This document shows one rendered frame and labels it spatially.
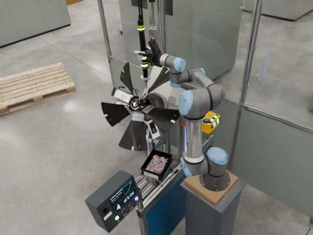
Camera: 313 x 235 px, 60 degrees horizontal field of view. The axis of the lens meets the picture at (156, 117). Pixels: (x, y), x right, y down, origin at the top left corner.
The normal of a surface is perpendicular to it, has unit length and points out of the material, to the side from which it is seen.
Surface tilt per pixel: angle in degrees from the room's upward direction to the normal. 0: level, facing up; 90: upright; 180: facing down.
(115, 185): 15
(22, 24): 90
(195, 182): 0
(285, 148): 90
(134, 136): 50
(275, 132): 90
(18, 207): 0
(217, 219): 90
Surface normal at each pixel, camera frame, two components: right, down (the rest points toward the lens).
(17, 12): 0.69, 0.41
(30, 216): -0.06, -0.78
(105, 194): -0.25, -0.85
